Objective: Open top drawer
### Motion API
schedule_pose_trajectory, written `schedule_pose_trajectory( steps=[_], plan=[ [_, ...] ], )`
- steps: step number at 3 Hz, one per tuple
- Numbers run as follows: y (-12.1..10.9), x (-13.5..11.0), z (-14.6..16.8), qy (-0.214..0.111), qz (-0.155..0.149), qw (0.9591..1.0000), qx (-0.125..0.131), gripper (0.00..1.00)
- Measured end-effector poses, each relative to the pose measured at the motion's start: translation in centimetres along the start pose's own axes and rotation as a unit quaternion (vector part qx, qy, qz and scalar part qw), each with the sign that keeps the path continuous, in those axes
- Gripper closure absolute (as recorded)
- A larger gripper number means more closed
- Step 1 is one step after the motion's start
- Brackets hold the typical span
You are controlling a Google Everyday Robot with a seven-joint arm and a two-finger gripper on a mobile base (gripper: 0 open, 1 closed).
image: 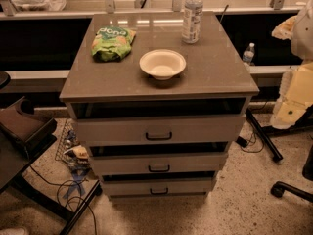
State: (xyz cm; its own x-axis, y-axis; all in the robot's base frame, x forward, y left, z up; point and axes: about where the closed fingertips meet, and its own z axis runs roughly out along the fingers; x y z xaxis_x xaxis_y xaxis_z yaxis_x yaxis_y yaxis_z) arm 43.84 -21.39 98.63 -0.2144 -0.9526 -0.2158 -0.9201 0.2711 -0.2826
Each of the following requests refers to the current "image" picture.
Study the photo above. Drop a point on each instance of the grey top drawer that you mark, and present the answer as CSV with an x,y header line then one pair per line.
x,y
158,130

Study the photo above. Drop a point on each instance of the grey drawer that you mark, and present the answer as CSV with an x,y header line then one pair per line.
x,y
166,163
159,187
158,130

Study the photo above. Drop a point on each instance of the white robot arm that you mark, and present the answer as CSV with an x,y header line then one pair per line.
x,y
296,88

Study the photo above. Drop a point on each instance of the grey drawer cabinet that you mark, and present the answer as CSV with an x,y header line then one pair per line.
x,y
215,82

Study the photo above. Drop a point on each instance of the grey middle drawer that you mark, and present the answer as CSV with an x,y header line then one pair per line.
x,y
166,163

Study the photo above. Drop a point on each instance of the grey bottom drawer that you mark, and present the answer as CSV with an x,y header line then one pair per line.
x,y
159,187

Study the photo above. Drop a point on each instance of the white paper bowl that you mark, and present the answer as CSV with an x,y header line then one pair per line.
x,y
162,64

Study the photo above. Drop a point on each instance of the green chips bag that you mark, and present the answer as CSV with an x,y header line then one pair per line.
x,y
112,43

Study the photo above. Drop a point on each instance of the blue tape cross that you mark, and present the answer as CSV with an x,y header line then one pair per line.
x,y
78,177

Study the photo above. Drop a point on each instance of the small water bottle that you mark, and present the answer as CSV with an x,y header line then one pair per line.
x,y
248,54

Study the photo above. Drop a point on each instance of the clear water bottle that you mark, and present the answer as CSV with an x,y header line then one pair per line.
x,y
192,21

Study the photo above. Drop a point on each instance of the black stand leg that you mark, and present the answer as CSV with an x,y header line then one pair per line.
x,y
277,157

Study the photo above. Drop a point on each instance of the dark brown chair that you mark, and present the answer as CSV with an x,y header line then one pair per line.
x,y
31,135

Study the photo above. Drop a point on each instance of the black office chair base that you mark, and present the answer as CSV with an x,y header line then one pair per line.
x,y
279,188

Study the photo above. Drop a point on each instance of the wire basket with clutter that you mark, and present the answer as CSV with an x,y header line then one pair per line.
x,y
70,152

